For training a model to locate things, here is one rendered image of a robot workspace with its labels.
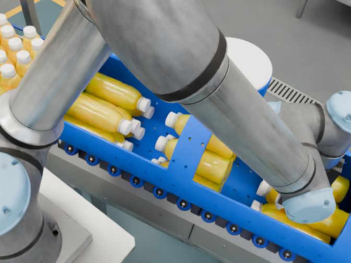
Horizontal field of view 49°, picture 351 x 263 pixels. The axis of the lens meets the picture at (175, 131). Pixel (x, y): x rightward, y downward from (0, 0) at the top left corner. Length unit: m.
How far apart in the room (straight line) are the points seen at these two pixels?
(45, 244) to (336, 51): 2.94
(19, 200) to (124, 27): 0.35
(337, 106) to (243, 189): 0.52
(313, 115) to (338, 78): 2.45
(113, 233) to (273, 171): 0.43
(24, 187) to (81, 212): 0.27
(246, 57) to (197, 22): 1.04
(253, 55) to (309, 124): 0.76
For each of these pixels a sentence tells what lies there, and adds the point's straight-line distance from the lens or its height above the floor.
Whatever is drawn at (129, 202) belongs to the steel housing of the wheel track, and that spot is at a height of 0.87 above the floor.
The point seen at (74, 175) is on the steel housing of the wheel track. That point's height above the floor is 0.86.
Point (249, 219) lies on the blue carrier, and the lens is 0.94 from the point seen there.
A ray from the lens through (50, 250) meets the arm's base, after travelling 0.77.
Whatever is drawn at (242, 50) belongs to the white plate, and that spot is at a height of 1.04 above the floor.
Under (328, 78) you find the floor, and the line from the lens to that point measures 3.12.
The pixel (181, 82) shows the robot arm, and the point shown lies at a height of 1.67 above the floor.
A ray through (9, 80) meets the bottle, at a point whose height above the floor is 1.06.
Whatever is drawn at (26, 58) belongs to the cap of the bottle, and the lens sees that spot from 1.29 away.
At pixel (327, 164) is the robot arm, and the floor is 1.33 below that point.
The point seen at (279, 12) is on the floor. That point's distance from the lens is 3.60.
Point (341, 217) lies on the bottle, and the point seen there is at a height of 1.14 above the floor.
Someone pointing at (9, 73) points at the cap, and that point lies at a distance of 1.26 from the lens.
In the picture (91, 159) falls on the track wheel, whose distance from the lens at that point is 1.16.
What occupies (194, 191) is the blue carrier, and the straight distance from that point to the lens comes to 0.94.
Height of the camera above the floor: 1.93
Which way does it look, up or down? 52 degrees down
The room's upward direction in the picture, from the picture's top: 8 degrees clockwise
